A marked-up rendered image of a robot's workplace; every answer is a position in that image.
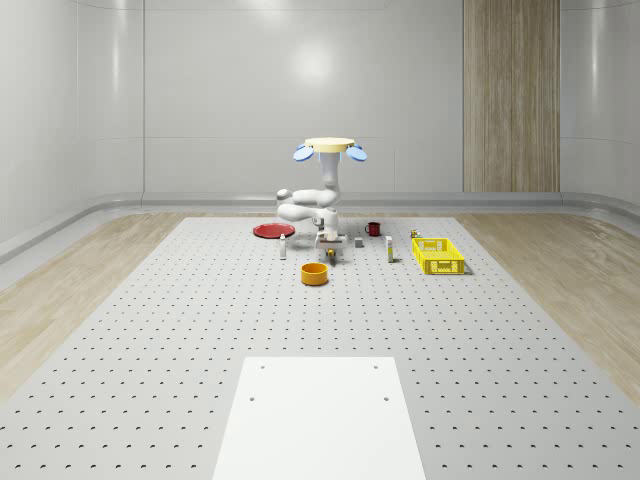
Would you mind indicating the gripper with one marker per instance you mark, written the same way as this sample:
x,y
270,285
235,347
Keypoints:
x,y
324,241

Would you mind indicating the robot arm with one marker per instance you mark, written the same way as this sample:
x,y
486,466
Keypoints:
x,y
329,195

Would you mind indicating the yellow bowl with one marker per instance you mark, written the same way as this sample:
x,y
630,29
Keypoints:
x,y
314,277

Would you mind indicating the small white bottle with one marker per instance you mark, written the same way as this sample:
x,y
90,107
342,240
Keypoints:
x,y
283,250

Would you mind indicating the red mug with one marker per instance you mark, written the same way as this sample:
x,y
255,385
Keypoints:
x,y
373,229

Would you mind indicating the red plate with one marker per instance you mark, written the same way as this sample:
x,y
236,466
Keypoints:
x,y
270,231

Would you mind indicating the yellow carton box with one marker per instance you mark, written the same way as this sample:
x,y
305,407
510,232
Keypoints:
x,y
389,250

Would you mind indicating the yellow basket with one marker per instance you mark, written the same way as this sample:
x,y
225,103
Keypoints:
x,y
439,267

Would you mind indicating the white board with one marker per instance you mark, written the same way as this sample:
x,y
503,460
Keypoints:
x,y
320,420

